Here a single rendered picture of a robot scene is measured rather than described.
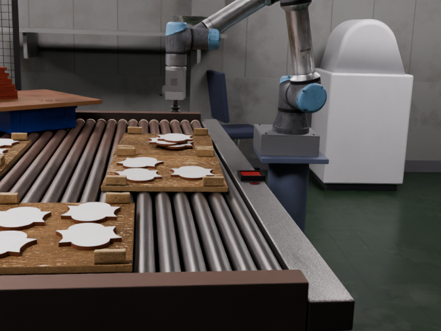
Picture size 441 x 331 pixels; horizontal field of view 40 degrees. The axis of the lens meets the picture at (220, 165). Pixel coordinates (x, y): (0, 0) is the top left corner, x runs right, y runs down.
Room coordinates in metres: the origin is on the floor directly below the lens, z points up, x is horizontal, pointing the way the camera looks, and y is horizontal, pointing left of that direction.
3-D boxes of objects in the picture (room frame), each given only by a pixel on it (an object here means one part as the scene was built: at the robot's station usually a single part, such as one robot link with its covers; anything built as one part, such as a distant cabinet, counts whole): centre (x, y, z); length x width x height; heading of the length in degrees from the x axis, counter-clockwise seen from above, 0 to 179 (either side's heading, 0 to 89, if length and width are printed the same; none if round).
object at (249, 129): (5.49, -0.12, 0.49); 0.57 x 0.54 x 0.97; 90
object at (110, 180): (1.63, 0.29, 0.95); 0.06 x 0.02 x 0.03; 95
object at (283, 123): (2.49, -0.29, 1.01); 0.15 x 0.15 x 0.10
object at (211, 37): (2.25, 0.08, 1.32); 0.11 x 0.11 x 0.08; 16
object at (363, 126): (5.47, -1.24, 0.73); 0.74 x 0.63 x 1.47; 95
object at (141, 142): (2.25, 0.21, 0.93); 0.41 x 0.35 x 0.02; 4
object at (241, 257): (1.99, 0.05, 0.90); 1.95 x 0.05 x 0.05; 7
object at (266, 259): (2.00, 0.01, 0.90); 1.95 x 0.05 x 0.05; 7
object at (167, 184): (1.83, 0.17, 0.93); 0.41 x 0.35 x 0.02; 5
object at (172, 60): (2.21, 0.17, 1.25); 0.08 x 0.08 x 0.05
